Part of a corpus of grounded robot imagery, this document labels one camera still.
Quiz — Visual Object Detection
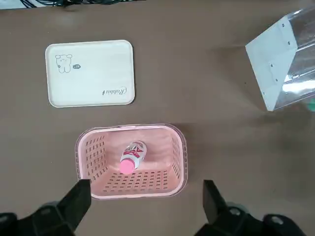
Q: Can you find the beige rabbit print tray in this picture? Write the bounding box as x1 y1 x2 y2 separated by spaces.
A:
45 39 136 108

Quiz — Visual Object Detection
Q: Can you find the pink plastic basket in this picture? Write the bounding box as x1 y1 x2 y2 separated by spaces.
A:
75 122 189 200

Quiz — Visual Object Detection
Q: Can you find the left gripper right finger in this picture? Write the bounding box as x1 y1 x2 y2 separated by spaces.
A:
194 179 307 236

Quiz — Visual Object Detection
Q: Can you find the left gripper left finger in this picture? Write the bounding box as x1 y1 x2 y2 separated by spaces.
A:
0 179 92 236

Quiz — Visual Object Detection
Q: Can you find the pink-capped white milk bottle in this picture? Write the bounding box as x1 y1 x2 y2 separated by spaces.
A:
120 140 148 175

